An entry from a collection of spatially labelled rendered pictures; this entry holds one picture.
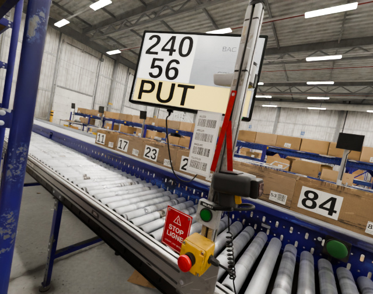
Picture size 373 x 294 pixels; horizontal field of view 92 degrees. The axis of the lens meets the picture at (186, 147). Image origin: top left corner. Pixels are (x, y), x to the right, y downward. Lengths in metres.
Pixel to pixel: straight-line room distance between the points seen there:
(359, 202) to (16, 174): 1.16
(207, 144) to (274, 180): 0.63
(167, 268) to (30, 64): 0.65
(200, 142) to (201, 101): 0.18
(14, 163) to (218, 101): 0.56
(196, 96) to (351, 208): 0.84
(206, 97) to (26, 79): 0.50
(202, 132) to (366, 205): 0.81
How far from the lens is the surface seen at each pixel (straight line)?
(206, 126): 0.56
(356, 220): 1.13
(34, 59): 0.40
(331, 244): 1.07
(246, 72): 0.56
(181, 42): 0.80
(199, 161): 0.56
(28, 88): 0.39
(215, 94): 0.68
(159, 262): 0.75
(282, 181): 1.10
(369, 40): 14.21
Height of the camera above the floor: 1.15
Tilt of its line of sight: 3 degrees down
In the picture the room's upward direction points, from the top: 11 degrees clockwise
